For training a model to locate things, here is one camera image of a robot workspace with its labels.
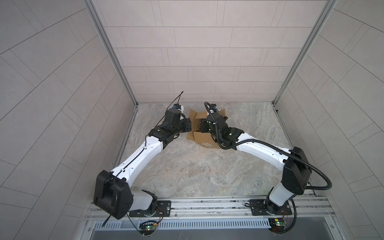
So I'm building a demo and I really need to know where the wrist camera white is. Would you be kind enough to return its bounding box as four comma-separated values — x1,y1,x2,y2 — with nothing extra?
209,104,219,113
173,104,184,113

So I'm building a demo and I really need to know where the aluminium mounting rail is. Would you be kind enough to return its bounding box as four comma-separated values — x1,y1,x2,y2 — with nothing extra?
85,196,334,221

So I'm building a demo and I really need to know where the black corrugated cable conduit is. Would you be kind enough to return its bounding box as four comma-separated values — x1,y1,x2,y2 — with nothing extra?
203,101,333,234

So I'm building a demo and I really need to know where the right aluminium corner post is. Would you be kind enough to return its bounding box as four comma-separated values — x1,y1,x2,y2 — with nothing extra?
272,0,337,108

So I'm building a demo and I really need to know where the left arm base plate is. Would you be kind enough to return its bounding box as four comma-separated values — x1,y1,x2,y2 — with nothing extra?
129,201,172,218

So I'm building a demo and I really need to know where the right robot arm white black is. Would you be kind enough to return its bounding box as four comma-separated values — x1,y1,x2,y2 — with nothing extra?
203,113,312,208

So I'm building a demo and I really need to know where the white ventilation grille strip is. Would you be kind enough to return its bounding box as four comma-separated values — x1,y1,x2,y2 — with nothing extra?
94,218,271,231

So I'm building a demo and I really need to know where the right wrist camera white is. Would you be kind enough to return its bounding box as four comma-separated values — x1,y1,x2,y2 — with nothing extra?
209,104,219,113

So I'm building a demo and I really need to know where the green circuit board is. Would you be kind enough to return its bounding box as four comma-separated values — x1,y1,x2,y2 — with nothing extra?
139,220,159,236
268,218,287,233

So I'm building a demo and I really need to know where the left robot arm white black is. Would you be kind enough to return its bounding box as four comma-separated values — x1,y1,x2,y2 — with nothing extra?
94,104,192,220

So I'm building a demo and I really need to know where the aluminium corner post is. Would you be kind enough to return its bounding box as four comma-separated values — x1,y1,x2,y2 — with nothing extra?
272,0,337,108
84,0,138,108

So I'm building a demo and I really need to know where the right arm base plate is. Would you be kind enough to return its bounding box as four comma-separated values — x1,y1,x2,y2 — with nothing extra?
248,199,293,216

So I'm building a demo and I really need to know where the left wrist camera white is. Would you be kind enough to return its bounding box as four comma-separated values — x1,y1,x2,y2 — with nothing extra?
173,104,184,113

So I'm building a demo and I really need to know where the right green circuit board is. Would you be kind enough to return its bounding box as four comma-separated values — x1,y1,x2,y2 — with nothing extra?
268,218,287,233

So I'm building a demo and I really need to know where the brown cardboard express box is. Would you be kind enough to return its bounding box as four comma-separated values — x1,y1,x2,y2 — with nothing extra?
187,109,220,149

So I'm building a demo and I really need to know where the left green circuit board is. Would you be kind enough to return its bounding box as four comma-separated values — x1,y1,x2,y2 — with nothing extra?
139,220,159,236

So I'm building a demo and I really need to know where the left aluminium corner post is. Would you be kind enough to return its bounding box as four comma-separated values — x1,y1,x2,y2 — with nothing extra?
84,0,138,108

